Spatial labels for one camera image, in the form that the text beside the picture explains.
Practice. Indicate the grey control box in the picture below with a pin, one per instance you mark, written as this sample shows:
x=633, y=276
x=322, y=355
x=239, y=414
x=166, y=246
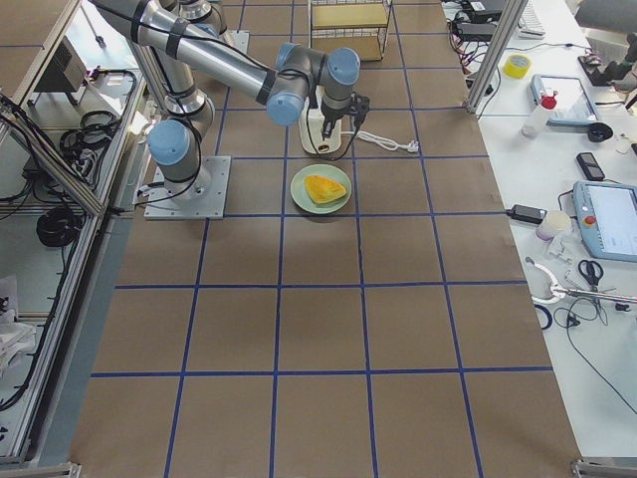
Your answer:
x=65, y=74

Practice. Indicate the black power adapter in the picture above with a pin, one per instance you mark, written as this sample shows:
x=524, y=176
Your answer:
x=526, y=214

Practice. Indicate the white two-slot toaster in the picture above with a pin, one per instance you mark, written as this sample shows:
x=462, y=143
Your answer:
x=310, y=126

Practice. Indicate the far blue teach pendant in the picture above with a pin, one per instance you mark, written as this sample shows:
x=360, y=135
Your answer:
x=574, y=106

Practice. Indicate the yellow tape roll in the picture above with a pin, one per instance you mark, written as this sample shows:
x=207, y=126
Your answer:
x=517, y=66

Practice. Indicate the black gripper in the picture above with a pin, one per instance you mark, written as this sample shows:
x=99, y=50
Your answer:
x=329, y=119

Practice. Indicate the white round container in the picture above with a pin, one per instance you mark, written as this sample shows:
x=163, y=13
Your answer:
x=553, y=223

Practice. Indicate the aluminium frame post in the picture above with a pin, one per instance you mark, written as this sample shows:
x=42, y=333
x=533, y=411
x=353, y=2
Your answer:
x=505, y=29

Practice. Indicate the pale green round plate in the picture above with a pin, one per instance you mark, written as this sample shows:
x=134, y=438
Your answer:
x=302, y=199

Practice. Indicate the blue teach pendant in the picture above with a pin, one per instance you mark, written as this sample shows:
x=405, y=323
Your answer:
x=574, y=106
x=606, y=217

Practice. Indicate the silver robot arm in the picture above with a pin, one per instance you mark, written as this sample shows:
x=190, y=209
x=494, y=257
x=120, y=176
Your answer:
x=206, y=15
x=301, y=77

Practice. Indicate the black scissors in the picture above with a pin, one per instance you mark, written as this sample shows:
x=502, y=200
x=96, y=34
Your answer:
x=591, y=271

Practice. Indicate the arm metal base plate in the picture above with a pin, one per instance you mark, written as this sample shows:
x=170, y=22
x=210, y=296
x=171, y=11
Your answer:
x=206, y=198
x=238, y=39

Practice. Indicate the near blue teach pendant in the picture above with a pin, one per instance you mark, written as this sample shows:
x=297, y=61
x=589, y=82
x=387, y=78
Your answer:
x=606, y=217

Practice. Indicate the red-capped squeeze bottle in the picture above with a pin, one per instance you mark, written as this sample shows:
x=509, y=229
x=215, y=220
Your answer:
x=538, y=119

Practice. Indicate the golden triangular bread pastry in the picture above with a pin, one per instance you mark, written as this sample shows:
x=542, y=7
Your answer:
x=323, y=190

